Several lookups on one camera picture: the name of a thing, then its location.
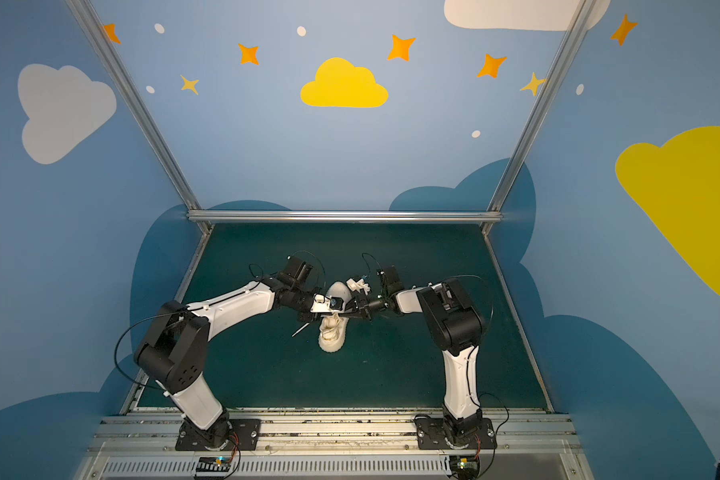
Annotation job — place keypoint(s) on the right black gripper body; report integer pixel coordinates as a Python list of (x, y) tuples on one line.
[(360, 306)]

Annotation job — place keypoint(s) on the white knit sneaker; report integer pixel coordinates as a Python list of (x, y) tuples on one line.
[(333, 328)]

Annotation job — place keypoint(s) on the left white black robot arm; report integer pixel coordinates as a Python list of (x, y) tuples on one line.
[(174, 350)]

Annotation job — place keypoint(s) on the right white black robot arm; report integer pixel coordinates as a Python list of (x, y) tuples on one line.
[(457, 329)]

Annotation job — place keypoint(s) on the right small circuit board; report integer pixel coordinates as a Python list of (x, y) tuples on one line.
[(464, 468)]

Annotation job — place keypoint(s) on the small circuit board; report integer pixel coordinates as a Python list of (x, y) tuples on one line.
[(464, 468), (213, 467)]

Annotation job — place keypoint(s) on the left small circuit board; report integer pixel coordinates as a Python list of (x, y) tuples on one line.
[(213, 467)]

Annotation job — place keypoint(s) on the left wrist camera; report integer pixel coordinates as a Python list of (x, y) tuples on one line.
[(327, 305)]

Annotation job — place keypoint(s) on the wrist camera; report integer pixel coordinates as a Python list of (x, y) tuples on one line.
[(327, 305), (358, 286)]

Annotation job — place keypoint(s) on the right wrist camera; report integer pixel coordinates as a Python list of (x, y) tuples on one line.
[(358, 286)]

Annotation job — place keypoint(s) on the rear aluminium frame bar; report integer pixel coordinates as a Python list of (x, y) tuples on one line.
[(398, 217)]

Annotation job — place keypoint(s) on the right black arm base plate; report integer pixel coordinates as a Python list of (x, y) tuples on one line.
[(435, 433)]

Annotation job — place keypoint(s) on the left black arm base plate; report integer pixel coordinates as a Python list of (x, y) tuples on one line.
[(222, 435)]

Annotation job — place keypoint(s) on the front aluminium rail base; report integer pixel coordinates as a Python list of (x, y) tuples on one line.
[(336, 444)]

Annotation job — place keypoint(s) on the left aluminium frame post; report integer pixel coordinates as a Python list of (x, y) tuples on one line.
[(89, 22)]

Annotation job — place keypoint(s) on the aluminium frame post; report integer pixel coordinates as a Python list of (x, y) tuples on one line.
[(564, 57), (89, 22)]

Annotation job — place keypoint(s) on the right aluminium frame post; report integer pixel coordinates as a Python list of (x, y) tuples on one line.
[(564, 57)]

